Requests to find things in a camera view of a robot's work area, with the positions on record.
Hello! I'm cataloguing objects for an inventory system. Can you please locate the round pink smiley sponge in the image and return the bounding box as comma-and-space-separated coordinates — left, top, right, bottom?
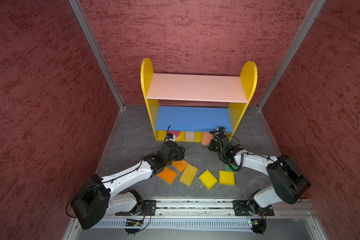
169, 131, 181, 137

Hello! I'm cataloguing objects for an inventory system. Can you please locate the aluminium mounting rail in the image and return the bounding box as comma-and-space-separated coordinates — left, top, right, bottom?
101, 198, 317, 220

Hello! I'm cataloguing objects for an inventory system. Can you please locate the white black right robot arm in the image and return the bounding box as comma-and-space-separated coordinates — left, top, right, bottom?
208, 130, 311, 216

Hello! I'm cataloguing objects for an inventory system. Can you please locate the green yellow scouring sponge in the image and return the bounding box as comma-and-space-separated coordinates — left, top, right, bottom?
226, 165, 239, 173

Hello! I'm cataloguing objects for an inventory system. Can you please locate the peach orange sponge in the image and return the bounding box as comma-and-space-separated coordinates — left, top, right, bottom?
202, 132, 214, 146

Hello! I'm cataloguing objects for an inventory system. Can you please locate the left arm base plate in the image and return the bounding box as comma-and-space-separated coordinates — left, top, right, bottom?
115, 200, 157, 217

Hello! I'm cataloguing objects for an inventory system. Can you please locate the left circuit board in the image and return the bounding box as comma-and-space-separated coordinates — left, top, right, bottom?
125, 219, 144, 228

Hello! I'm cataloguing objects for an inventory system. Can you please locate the right circuit board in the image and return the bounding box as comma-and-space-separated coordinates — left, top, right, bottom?
251, 219, 266, 229

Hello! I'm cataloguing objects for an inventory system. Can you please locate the yellow shelf with coloured boards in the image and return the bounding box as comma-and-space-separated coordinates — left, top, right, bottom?
141, 58, 258, 143

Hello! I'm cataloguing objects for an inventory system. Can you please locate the orange sponge lower left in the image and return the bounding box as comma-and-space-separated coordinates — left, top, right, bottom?
157, 167, 178, 185

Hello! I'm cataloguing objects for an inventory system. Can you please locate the bright yellow diamond sponge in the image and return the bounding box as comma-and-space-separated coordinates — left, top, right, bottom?
199, 170, 218, 190

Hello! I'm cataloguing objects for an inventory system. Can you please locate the pale yellow sponge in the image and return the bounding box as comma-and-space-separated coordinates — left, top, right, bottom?
179, 164, 198, 187

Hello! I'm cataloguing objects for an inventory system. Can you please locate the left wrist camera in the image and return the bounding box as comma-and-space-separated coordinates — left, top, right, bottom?
165, 133, 176, 142

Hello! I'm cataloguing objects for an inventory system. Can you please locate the orange sponge upper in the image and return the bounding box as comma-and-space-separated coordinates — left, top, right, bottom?
172, 160, 188, 173

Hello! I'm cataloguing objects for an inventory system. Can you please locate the white sponge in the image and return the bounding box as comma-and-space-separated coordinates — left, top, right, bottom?
185, 132, 196, 142

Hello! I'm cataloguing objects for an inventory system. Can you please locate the circuit board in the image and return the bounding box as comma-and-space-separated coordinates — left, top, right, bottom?
251, 219, 266, 229
125, 219, 144, 228

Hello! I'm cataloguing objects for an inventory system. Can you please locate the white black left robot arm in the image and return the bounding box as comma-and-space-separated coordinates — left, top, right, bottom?
67, 140, 186, 230

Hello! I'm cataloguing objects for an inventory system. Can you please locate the bright yellow square sponge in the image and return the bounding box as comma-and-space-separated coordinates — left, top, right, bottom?
219, 171, 235, 186

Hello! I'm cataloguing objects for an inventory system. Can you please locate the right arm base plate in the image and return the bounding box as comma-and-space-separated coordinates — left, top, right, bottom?
232, 200, 275, 217

